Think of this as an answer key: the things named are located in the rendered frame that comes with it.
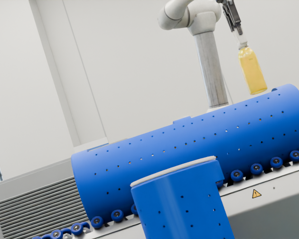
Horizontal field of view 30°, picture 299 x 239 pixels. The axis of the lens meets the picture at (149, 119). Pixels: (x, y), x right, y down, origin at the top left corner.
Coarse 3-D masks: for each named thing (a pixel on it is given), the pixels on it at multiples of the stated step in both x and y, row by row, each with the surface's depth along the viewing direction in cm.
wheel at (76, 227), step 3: (72, 225) 201; (75, 225) 200; (78, 225) 200; (81, 225) 200; (72, 228) 200; (75, 228) 199; (78, 228) 199; (81, 228) 199; (72, 231) 199; (75, 231) 198; (78, 231) 198; (81, 231) 199; (75, 234) 199; (78, 234) 199
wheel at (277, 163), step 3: (273, 159) 203; (276, 159) 203; (279, 159) 203; (270, 162) 203; (273, 162) 203; (276, 162) 202; (279, 162) 202; (282, 162) 202; (273, 165) 202; (276, 165) 201; (279, 165) 201
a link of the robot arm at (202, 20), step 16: (208, 0) 280; (192, 16) 276; (208, 16) 278; (192, 32) 281; (208, 32) 279; (208, 48) 279; (208, 64) 279; (208, 80) 280; (208, 96) 282; (224, 96) 281
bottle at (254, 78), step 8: (240, 48) 219; (248, 48) 218; (240, 56) 218; (248, 56) 216; (256, 56) 218; (240, 64) 218; (248, 64) 216; (256, 64) 216; (248, 72) 215; (256, 72) 215; (248, 80) 216; (256, 80) 214; (264, 80) 216; (248, 88) 217; (256, 88) 214; (264, 88) 214
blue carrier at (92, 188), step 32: (288, 96) 206; (160, 128) 209; (192, 128) 204; (224, 128) 202; (256, 128) 201; (288, 128) 201; (96, 160) 202; (128, 160) 200; (160, 160) 200; (192, 160) 200; (224, 160) 201; (256, 160) 203; (288, 160) 209; (96, 192) 199; (128, 192) 200
